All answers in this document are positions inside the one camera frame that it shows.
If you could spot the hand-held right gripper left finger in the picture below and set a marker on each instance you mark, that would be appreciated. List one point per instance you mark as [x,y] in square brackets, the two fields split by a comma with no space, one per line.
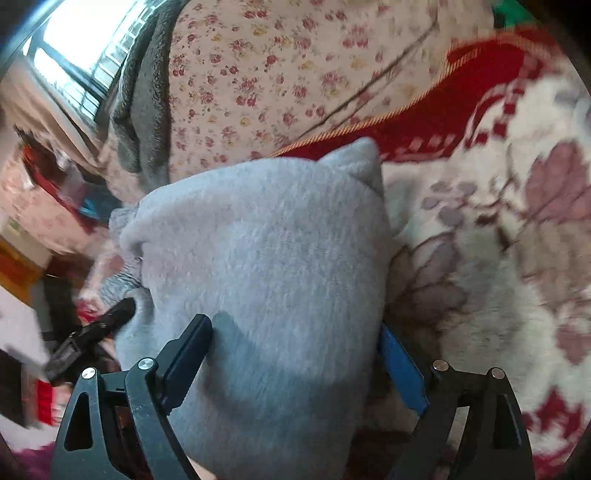
[185,364]

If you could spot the window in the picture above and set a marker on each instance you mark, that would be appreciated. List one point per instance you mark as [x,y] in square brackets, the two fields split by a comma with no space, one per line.
[78,37]

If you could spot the cream floral quilt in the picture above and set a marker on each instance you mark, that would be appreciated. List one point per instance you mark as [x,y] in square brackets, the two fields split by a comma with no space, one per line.
[258,69]

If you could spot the grey fleece blanket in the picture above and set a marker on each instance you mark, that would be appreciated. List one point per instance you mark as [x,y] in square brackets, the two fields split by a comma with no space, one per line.
[147,115]

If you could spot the beige curtain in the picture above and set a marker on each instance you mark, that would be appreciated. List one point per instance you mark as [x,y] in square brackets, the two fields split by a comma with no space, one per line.
[51,120]

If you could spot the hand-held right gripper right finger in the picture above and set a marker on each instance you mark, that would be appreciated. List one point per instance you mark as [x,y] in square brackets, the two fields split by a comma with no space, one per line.
[406,376]

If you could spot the green cloth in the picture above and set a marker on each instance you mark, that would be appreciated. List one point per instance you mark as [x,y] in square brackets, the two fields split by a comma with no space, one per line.
[515,11]

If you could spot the red and white patterned blanket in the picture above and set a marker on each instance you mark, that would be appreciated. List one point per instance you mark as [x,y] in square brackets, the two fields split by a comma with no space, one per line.
[485,240]

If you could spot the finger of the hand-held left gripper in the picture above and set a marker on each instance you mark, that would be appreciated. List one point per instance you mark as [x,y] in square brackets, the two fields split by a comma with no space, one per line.
[117,313]

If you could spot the blue cloth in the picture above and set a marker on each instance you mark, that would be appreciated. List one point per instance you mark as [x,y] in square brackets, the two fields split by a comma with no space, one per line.
[92,211]

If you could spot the grey pants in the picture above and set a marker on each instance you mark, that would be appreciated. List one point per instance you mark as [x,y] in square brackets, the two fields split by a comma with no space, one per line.
[268,277]

